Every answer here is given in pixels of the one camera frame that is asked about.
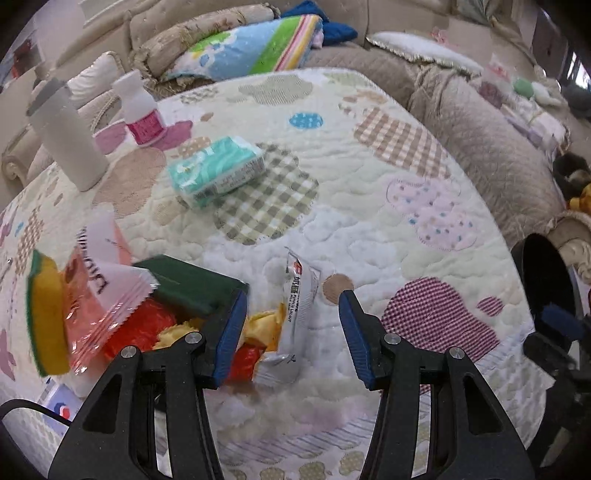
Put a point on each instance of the colourful striped blanket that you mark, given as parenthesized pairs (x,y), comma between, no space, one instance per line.
(244,46)

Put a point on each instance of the yellow crumpled wrapper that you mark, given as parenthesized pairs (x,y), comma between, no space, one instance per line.
(263,327)

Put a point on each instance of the teal tissue pack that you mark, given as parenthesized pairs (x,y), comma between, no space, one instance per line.
(212,170)

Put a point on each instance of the white tumbler with grey lid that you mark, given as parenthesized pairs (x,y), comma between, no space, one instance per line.
(64,134)

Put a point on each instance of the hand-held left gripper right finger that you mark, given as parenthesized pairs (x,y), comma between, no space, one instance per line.
(353,332)

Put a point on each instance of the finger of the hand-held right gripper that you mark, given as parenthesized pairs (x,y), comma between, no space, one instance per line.
(561,319)
(549,350)

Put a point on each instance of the blue white small packet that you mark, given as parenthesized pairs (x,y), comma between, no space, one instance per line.
(55,401)

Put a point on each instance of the green round object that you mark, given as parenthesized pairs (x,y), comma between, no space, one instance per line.
(524,86)

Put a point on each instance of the dark plush toy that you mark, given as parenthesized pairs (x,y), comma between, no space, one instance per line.
(572,170)

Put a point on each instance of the yellow and green sponge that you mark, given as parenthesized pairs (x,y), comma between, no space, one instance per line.
(46,314)

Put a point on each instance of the plain white cushion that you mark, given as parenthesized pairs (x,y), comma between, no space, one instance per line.
(94,78)

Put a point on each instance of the white cushion with gold trim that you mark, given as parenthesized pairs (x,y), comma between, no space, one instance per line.
(425,50)

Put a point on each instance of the white paper sheet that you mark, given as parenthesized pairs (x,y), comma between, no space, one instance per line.
(81,384)

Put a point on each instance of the white sachet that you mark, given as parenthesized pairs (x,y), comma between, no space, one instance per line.
(300,295)

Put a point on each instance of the patchwork quilted tablecloth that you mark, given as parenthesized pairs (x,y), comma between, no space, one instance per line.
(369,207)

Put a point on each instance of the dark green box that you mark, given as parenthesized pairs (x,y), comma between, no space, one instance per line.
(194,281)

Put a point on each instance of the white bottle with pink label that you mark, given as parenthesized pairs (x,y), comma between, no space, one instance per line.
(138,115)

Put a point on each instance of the blue cloth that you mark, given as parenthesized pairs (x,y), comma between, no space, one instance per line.
(332,27)

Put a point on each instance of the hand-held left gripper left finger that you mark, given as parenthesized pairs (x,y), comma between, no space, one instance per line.
(231,332)

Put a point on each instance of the orange transparent snack packet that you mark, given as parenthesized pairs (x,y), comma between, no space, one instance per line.
(101,277)

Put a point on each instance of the beige floral pillow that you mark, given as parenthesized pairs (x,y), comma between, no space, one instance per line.
(157,27)

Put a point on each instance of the beige quilted sofa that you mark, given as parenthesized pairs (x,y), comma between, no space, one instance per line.
(485,147)

